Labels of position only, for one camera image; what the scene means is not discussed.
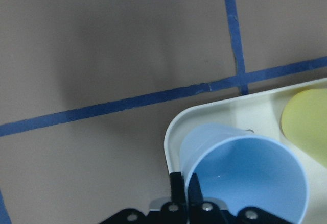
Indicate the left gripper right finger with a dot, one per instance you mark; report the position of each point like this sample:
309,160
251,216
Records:
195,196

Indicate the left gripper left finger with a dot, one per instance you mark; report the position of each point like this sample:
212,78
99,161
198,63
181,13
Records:
177,187

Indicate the light blue ikea cup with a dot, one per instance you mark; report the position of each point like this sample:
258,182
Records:
244,169

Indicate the yellow ikea cup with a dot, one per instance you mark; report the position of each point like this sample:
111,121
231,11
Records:
303,123

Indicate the cream serving tray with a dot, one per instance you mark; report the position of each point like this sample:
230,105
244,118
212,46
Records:
260,112

